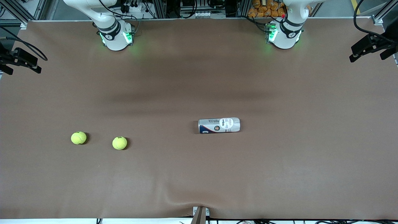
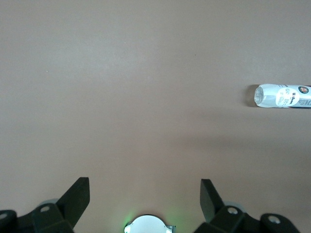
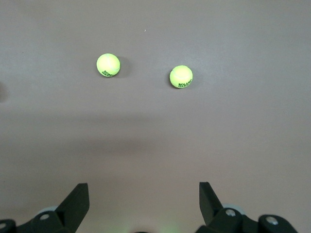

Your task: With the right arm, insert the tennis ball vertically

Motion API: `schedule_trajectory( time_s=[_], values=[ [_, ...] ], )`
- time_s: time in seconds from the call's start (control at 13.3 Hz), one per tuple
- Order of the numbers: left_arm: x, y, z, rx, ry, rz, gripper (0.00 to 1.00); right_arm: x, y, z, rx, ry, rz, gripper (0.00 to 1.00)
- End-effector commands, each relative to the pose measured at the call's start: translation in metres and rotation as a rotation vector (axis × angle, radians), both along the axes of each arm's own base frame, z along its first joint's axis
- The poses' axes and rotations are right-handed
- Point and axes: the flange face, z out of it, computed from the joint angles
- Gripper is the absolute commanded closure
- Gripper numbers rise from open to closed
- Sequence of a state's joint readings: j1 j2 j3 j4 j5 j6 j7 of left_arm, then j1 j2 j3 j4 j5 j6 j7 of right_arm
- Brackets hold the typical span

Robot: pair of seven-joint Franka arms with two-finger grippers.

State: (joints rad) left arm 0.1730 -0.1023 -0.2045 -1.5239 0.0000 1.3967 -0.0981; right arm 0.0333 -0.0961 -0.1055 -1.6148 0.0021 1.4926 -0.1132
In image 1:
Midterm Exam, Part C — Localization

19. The yellow-green tennis ball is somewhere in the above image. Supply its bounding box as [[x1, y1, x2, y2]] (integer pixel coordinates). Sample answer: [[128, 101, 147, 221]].
[[112, 136, 127, 150], [71, 131, 87, 145]]

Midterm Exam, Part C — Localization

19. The silver blue tennis ball can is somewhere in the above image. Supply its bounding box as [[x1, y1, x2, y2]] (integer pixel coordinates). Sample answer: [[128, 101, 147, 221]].
[[198, 117, 241, 134]]

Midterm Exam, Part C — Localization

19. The pile of orange objects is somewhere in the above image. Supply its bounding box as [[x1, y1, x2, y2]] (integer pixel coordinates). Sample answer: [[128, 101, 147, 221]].
[[248, 0, 312, 18]]

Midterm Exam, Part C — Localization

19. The white power strip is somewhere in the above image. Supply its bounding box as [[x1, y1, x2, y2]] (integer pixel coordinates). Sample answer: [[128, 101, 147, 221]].
[[120, 0, 148, 14]]

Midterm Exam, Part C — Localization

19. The white terminal block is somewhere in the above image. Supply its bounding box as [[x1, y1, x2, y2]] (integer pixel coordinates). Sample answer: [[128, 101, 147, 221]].
[[193, 11, 219, 18]]

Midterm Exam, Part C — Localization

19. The brown table mat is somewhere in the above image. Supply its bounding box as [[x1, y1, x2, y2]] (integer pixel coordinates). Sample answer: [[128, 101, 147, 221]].
[[0, 17, 398, 220]]

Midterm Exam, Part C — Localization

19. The metal table clamp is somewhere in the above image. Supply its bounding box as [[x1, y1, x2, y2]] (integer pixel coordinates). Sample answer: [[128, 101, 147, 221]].
[[192, 206, 210, 224]]

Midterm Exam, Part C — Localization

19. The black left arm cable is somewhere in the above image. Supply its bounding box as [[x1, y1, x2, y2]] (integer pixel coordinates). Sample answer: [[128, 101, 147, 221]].
[[354, 0, 398, 42]]

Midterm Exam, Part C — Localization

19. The aluminium frame profile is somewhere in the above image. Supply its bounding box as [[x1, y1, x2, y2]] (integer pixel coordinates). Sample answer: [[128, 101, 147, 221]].
[[0, 0, 47, 30], [372, 0, 398, 25]]

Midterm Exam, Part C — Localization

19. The aluminium frame post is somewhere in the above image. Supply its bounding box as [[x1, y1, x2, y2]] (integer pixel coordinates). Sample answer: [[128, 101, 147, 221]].
[[236, 0, 250, 18], [152, 0, 167, 18]]

